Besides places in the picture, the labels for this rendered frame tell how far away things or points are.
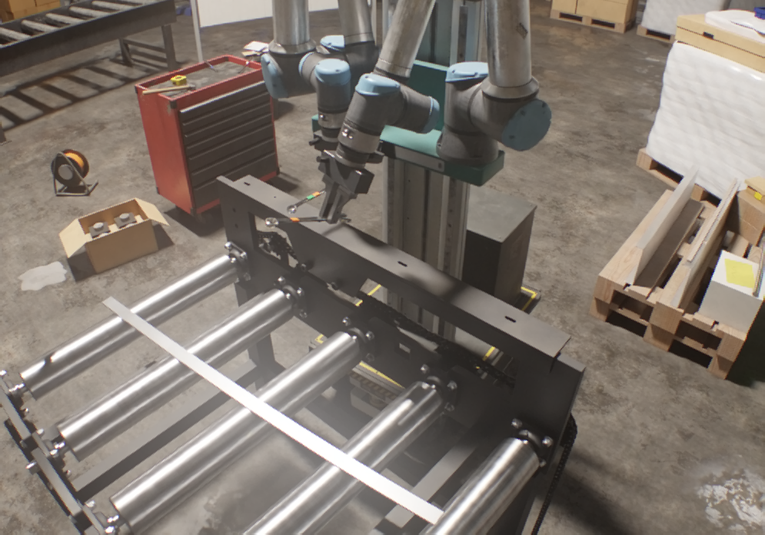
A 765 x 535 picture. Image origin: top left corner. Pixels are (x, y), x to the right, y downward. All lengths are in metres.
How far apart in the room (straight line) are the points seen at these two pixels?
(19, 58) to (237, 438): 5.18
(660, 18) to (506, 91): 7.98
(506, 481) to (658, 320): 1.87
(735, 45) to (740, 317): 2.05
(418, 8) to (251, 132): 2.52
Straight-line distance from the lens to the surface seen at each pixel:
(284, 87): 1.84
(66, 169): 4.71
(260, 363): 2.43
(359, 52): 1.68
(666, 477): 2.72
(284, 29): 1.82
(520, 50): 1.47
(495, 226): 2.32
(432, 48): 1.95
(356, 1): 1.69
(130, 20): 6.70
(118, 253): 3.77
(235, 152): 3.82
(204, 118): 3.61
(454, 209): 2.07
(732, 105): 4.39
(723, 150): 4.50
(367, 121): 1.29
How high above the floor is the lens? 2.09
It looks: 36 degrees down
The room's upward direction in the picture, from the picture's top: straight up
